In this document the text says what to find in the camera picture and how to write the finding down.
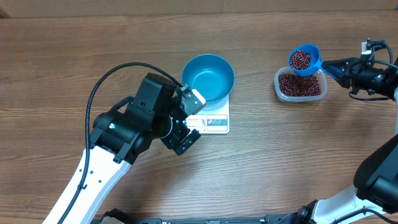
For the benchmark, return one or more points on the blue plastic scoop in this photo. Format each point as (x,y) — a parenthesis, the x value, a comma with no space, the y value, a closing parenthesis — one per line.
(315,64)

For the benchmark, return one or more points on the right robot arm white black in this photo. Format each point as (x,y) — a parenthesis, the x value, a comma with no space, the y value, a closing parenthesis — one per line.
(374,188)

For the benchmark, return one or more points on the red adzuki beans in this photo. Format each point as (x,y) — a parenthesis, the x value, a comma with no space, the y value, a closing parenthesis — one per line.
(291,84)

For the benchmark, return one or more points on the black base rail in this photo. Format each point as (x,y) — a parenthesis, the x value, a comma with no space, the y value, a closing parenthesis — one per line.
(117,216)

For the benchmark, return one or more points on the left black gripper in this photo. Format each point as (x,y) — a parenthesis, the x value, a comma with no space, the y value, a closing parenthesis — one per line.
(175,141)

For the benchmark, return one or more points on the white digital kitchen scale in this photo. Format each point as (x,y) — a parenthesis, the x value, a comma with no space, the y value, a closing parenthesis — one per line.
(213,119)

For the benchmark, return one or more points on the clear plastic container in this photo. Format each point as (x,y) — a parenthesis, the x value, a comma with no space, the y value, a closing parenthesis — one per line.
(299,99)

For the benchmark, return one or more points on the teal blue bowl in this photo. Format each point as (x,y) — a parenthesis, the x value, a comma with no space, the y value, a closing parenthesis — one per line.
(211,75)

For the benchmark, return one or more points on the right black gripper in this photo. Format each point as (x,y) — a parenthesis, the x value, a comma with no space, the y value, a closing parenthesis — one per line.
(352,68)

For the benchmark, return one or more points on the beans in scoop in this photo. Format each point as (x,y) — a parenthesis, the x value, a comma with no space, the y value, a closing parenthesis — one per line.
(300,60)

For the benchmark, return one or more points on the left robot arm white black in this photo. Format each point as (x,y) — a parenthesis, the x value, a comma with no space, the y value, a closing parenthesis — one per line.
(157,111)

